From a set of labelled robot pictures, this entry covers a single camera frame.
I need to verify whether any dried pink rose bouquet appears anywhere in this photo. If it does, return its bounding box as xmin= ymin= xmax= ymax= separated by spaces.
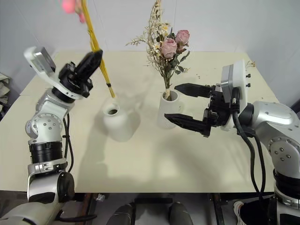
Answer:
xmin=125 ymin=0 xmax=192 ymax=102

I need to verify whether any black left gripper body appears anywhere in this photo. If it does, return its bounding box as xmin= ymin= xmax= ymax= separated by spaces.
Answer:
xmin=58 ymin=62 xmax=93 ymax=98

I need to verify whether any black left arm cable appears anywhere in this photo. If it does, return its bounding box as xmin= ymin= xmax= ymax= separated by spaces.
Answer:
xmin=56 ymin=112 xmax=97 ymax=222

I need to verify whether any crumpled grey cloth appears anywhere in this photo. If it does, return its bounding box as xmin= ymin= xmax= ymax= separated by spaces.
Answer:
xmin=0 ymin=72 xmax=11 ymax=119

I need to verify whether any dark rounded shape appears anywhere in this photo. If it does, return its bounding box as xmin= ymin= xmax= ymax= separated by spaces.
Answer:
xmin=168 ymin=201 xmax=195 ymax=225
xmin=106 ymin=202 xmax=137 ymax=225

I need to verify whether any yellow-stemmed pink flower bouquet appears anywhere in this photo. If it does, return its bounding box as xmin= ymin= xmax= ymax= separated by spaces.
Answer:
xmin=61 ymin=0 xmax=117 ymax=98

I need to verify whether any round white ceramic vase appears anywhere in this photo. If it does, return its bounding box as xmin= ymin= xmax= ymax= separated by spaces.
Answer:
xmin=102 ymin=97 xmax=136 ymax=143

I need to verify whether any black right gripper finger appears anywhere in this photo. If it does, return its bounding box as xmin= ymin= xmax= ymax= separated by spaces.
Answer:
xmin=164 ymin=113 xmax=212 ymax=138
xmin=174 ymin=82 xmax=212 ymax=98

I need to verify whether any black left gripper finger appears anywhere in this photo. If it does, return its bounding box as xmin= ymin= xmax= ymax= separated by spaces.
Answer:
xmin=79 ymin=49 xmax=104 ymax=81
xmin=75 ymin=50 xmax=101 ymax=75

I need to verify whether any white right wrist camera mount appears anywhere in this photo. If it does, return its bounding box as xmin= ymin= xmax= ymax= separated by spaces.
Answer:
xmin=220 ymin=59 xmax=251 ymax=131

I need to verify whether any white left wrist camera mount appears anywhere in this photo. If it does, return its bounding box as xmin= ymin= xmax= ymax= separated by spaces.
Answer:
xmin=23 ymin=46 xmax=84 ymax=100

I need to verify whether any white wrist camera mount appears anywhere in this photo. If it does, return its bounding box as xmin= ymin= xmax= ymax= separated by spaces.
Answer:
xmin=220 ymin=59 xmax=251 ymax=131
xmin=23 ymin=46 xmax=84 ymax=100

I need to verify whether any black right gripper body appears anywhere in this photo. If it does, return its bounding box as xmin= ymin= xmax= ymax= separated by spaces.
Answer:
xmin=202 ymin=83 xmax=235 ymax=128

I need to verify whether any tall white ceramic vase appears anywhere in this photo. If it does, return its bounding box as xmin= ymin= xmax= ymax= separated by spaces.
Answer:
xmin=156 ymin=90 xmax=185 ymax=130

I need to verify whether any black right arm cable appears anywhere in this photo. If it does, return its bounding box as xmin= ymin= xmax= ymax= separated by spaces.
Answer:
xmin=231 ymin=87 xmax=267 ymax=197

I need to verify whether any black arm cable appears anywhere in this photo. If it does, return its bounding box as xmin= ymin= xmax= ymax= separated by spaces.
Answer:
xmin=231 ymin=87 xmax=267 ymax=197
xmin=56 ymin=112 xmax=97 ymax=222

